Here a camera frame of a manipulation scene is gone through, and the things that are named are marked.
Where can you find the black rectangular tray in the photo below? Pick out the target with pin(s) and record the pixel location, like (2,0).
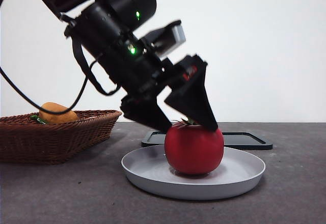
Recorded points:
(244,140)

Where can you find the red tomato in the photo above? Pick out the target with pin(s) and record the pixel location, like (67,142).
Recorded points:
(193,150)

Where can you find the brown wicker basket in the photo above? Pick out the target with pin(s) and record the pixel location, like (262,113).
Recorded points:
(51,142)

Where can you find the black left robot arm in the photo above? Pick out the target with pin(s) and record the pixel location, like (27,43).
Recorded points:
(119,5)

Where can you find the green pepper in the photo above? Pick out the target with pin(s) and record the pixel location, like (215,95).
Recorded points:
(38,119)

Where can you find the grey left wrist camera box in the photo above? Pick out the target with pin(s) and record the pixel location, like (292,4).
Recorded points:
(178,34)

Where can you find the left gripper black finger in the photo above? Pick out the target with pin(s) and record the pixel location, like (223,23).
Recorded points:
(145,114)
(194,101)

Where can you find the orange-brown potato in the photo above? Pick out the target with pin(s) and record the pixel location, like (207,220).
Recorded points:
(57,115)

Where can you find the grey round plate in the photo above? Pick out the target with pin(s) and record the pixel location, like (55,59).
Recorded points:
(147,173)

